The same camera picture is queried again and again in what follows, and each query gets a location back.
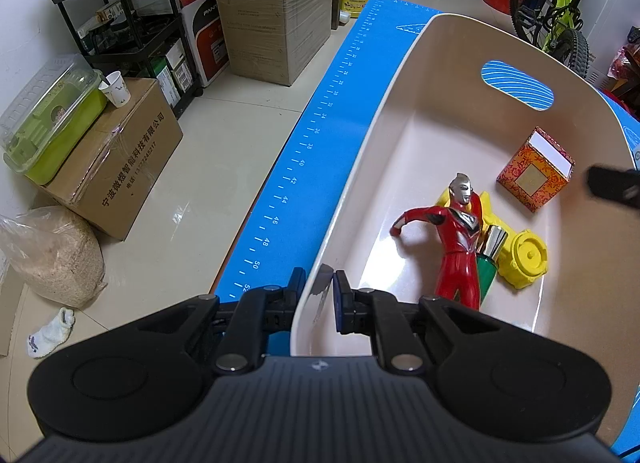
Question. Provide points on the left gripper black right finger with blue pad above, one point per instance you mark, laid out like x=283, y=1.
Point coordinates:
x=388, y=324

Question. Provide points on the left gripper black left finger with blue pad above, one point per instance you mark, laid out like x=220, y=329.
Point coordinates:
x=245, y=326

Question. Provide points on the red Ultraman figure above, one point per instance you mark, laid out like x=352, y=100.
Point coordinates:
x=459, y=226

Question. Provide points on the green tube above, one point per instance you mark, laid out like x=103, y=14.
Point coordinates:
x=487, y=257

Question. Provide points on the beige plastic storage bin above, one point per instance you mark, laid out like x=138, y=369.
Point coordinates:
x=464, y=100

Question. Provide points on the yellow plastic toy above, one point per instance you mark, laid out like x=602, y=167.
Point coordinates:
x=523, y=258

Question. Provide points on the red floral patterned box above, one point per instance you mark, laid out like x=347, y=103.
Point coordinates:
x=538, y=171

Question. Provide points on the blue silicone baking mat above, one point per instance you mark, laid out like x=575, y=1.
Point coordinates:
x=494, y=392

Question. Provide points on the low cardboard box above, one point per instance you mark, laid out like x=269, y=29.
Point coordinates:
x=113, y=168

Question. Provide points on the bag of wood shavings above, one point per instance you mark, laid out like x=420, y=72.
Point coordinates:
x=57, y=254

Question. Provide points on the white sock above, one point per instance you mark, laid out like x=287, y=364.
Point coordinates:
x=55, y=333

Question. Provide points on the white paper cup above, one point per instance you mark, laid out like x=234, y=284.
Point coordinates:
x=114, y=88

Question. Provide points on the green clear lidded container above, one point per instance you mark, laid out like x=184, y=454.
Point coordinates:
x=49, y=116

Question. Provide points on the large taped cardboard box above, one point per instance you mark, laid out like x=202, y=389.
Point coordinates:
x=274, y=40

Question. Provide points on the black metal shelf rack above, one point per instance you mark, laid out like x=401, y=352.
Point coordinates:
x=140, y=38

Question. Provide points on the green black bicycle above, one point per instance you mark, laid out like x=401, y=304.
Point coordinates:
x=554, y=27

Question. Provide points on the red white appliance box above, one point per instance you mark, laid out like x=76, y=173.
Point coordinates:
x=206, y=38

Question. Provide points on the white freezer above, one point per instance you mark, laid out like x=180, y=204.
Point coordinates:
x=606, y=26

